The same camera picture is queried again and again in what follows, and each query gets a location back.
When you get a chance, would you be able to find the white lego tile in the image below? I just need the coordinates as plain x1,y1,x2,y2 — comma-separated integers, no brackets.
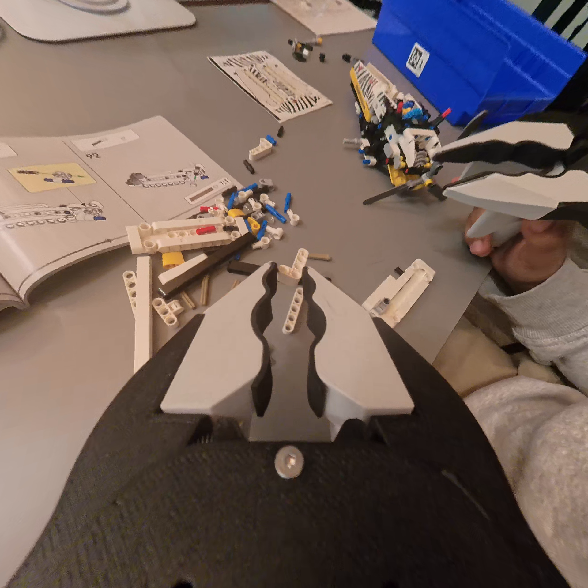
158,254,209,286

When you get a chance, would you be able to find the pile of small lego pieces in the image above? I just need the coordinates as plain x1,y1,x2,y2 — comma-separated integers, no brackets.
198,179,302,251

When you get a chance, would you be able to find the white angled lego beam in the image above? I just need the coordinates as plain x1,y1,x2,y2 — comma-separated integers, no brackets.
277,247,310,287

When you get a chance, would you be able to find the small black yellow lego assembly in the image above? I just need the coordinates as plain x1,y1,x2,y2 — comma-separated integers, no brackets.
288,36,325,63

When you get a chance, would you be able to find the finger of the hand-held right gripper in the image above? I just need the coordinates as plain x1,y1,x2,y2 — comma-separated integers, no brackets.
443,171,580,221
432,122,575,171

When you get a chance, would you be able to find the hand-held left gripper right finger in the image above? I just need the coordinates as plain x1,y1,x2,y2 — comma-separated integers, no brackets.
302,267,415,438

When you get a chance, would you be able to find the white lego panel assembly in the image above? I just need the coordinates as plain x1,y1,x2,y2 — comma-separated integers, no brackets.
126,216,249,255

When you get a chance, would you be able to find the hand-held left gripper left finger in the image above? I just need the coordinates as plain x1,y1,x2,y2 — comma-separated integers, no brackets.
159,262,278,419

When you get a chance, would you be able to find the black white sticker sheet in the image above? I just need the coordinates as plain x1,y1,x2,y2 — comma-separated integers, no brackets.
207,50,333,123

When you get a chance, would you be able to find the white paper sheet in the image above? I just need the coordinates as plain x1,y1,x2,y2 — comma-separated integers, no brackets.
270,0,378,36

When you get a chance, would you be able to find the small white angled lego piece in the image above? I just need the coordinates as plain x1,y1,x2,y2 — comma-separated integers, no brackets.
248,136,277,161

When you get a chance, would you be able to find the white monitor stand base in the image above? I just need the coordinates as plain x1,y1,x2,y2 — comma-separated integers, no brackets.
0,0,196,43

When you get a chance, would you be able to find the partly built lego vehicle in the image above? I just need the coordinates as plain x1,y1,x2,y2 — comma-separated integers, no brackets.
342,60,454,206

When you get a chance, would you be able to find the open lego instruction booklet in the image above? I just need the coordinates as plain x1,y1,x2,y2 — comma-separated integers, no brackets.
0,115,244,311

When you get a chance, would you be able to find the black white striped sheet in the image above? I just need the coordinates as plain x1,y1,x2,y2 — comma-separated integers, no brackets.
532,0,588,43

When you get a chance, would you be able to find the person's grey clothing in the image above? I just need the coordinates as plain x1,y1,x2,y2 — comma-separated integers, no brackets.
463,376,588,588

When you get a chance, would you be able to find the long black lego beam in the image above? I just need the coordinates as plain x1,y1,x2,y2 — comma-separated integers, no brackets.
158,234,256,300

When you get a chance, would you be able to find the person's right forearm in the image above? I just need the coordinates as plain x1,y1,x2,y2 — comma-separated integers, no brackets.
487,258,588,397

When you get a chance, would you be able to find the long white lego beam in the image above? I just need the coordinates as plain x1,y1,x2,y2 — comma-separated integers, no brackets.
134,256,153,373

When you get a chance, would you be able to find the blue plastic bin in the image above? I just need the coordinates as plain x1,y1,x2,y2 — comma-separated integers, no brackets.
371,0,588,128

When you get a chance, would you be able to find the beige cushion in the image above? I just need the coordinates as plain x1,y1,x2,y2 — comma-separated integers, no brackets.
432,316,564,398

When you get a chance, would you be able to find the person's right hand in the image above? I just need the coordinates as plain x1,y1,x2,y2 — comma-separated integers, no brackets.
464,220,571,295

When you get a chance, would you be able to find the small white lego connector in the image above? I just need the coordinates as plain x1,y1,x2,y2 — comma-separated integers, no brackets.
152,297,185,328

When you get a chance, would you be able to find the white lego panel subassembly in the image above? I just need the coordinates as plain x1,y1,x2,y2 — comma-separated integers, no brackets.
361,258,436,330

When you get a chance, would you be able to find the short white holed lego beam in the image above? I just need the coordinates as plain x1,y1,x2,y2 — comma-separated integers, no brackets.
282,287,305,335

